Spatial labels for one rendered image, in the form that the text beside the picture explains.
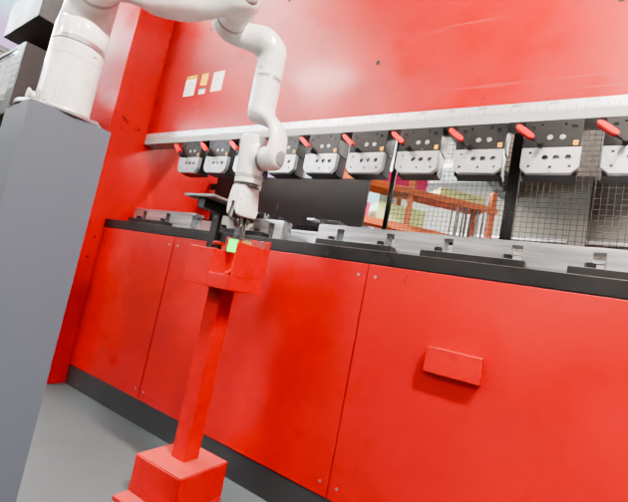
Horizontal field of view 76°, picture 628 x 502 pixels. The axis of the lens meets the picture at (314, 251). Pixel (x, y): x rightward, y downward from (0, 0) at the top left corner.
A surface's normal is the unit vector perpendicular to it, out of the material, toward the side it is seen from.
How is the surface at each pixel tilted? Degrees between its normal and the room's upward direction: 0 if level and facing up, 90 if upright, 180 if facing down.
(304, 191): 90
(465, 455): 90
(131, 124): 90
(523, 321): 90
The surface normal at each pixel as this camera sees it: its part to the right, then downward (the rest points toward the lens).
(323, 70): -0.52, -0.19
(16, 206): 0.77, 0.09
